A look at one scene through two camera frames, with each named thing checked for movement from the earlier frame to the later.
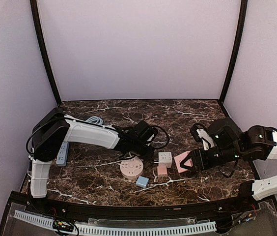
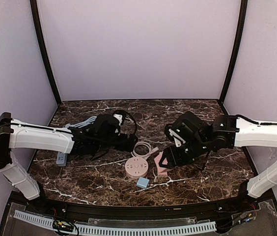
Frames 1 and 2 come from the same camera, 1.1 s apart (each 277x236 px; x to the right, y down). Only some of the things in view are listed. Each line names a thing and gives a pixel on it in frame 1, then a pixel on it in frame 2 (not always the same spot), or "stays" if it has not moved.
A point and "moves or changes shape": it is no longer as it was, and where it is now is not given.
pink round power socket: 132,168 moves or changes shape
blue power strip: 62,155 stays
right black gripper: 197,160 -> 178,154
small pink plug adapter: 162,171 stays
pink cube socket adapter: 179,158 moves or changes shape
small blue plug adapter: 142,182 stays
